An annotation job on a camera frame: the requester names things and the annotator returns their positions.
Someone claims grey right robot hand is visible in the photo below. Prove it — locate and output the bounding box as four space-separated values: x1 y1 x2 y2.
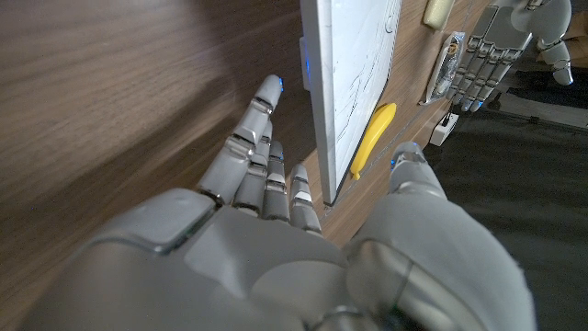
17 74 538 331

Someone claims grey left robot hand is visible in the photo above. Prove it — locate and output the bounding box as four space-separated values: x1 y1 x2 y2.
445 0 575 114

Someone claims pale yellow sponge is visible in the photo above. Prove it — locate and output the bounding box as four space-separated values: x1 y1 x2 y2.
422 0 456 31

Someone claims small whiteboard with black frame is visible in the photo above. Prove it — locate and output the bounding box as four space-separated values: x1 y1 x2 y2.
299 0 403 207

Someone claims clear plastic package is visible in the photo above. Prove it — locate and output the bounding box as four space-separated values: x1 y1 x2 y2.
418 30 466 107

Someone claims yellow toy banana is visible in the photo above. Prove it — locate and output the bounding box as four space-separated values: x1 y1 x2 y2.
349 102 398 181

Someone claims white power strip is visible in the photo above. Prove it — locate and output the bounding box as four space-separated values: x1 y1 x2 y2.
429 112 460 147

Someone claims black backdrop curtain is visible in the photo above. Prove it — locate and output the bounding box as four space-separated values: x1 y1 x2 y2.
422 54 588 331

